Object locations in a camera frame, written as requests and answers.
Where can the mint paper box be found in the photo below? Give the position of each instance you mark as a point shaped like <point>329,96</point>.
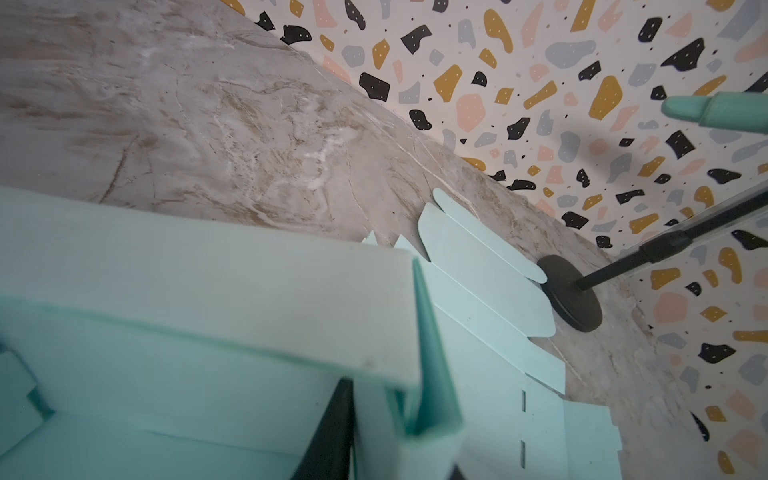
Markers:
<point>143,346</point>
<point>492,404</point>

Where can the black microphone stand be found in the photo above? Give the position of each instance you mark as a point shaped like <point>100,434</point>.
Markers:
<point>571,293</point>

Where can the flat mint paper box blank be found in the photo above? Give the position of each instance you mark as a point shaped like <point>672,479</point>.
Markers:
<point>492,404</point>

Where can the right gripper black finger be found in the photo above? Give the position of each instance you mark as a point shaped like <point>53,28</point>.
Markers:
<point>330,450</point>

